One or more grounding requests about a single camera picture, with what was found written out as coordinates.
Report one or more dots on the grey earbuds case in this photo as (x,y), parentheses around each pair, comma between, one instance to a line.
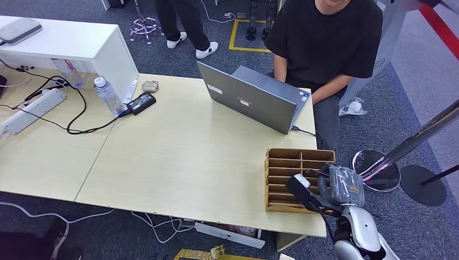
(150,86)

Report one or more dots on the clear bottle pink label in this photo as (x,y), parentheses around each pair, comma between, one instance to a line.
(69,73)

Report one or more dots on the person's right forearm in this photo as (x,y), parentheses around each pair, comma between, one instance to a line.
(280,68)

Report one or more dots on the grey laptop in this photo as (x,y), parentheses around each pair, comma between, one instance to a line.
(251,102)

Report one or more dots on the white gate panel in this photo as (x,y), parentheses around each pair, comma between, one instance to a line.
(389,43)

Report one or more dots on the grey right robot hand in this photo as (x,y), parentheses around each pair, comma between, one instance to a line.
(344,184)

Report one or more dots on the black power adapter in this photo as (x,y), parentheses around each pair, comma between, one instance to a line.
(141,103)

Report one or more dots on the white table crossbar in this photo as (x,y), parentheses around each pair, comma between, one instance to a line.
(229,235)

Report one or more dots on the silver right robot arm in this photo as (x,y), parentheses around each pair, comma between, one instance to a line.
(362,229)

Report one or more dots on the seated person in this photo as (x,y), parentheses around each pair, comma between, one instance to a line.
(322,39)

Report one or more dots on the person's left forearm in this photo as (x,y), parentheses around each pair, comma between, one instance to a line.
(328,89)

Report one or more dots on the white cabinet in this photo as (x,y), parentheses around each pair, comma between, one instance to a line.
(71,41)

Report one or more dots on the red barrier belt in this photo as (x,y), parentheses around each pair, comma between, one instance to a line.
(439,30)

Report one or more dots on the black stanchion base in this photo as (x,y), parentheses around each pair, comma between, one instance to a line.
(423,186)

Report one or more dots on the chrome stool base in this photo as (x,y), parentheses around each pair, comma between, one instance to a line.
(144,27)

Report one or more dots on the chrome stanchion post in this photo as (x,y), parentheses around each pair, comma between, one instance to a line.
(408,143)

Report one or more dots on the black object on floor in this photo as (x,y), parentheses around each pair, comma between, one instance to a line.
(21,245)

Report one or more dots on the grey flat device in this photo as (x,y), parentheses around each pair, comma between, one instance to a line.
(18,30)

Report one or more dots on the clear water bottle white cap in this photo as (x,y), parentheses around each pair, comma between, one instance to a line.
(108,96)

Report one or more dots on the white power strip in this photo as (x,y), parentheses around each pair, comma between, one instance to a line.
(32,111)

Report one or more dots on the wooden card organizer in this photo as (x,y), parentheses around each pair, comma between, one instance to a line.
(283,179)

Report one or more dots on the black robot legs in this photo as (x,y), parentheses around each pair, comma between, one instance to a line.
(252,21)

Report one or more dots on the yellow printed box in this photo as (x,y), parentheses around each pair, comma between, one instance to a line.
(197,254)

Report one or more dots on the yellow floor tape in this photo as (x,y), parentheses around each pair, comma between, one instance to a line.
(232,36)

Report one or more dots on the standing person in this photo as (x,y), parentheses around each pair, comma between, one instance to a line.
(186,21)

